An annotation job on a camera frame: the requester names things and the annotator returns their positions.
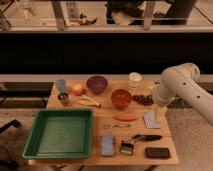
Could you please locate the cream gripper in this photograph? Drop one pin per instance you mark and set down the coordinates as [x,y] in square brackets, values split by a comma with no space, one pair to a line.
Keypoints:
[160,112]

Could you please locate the blue sponge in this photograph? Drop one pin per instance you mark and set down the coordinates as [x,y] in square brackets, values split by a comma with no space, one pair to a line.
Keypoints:
[107,145]

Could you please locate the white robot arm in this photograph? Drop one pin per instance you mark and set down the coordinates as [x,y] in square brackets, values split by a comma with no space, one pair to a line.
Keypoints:
[180,81]

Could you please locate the black rectangular sponge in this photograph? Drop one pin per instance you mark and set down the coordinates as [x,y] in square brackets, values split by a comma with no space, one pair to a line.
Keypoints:
[157,153]

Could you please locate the white paper cup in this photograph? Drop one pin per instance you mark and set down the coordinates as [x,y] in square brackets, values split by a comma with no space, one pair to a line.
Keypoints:
[134,79]

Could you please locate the small metal cup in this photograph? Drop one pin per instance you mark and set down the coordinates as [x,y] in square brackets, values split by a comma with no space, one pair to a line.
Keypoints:
[63,99]

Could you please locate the blue plastic cup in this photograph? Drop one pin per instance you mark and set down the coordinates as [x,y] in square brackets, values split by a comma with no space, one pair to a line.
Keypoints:
[61,85]

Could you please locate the grey blue cloth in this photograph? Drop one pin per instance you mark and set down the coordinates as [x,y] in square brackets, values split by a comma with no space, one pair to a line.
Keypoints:
[151,121]

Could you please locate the bunch of dark grapes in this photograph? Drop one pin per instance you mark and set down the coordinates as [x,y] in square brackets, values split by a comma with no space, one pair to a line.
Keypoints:
[145,100]

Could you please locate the wooden table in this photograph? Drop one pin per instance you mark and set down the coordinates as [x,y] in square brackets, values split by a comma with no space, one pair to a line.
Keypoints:
[104,115]

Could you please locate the orange carrot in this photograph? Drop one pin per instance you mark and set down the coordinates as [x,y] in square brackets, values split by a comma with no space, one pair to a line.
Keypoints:
[125,118]

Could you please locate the red bowl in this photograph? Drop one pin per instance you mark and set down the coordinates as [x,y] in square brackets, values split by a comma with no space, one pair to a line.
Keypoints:
[121,98]

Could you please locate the purple bowl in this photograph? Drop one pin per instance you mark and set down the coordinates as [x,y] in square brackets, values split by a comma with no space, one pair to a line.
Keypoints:
[97,84]

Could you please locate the yellow banana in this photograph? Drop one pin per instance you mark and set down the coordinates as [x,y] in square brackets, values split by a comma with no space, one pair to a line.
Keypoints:
[88,101]

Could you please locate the orange apple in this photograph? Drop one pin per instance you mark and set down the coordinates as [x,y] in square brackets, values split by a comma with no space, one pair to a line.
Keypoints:
[77,89]

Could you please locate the green plastic tray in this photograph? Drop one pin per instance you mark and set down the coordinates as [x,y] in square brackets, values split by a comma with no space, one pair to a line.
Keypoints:
[60,134]

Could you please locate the seated person in background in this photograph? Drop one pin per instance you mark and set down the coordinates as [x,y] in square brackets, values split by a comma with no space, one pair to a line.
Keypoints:
[130,8]

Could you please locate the metal railing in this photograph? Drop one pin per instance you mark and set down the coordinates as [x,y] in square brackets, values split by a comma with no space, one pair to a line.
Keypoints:
[74,16]

